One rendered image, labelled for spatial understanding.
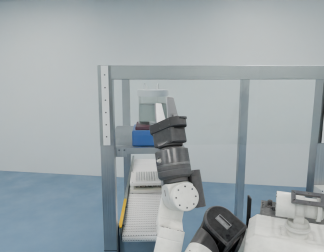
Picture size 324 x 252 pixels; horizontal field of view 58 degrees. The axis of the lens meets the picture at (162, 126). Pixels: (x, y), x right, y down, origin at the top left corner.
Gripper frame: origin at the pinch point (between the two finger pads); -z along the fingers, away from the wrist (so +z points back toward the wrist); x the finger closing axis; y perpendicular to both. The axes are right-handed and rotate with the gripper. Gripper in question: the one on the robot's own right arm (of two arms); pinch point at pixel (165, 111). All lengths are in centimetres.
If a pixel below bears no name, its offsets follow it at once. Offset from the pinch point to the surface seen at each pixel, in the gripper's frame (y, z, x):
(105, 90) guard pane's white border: -7, -24, -44
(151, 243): -39, 45, -71
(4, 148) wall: -52, -92, -503
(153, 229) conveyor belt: -40, 39, -69
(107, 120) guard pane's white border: -9, -12, -49
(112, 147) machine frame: -12, -1, -53
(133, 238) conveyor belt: -29, 41, -72
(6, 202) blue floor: -32, 5, -384
